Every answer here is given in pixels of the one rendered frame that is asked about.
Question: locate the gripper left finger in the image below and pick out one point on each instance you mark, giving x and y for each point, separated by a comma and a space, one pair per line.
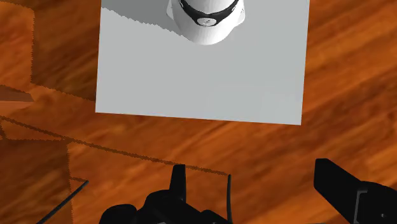
178, 183

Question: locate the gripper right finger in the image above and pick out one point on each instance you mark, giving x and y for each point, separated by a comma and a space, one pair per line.
338, 186

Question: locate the grey robot stand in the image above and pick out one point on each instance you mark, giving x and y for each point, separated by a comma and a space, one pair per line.
201, 86

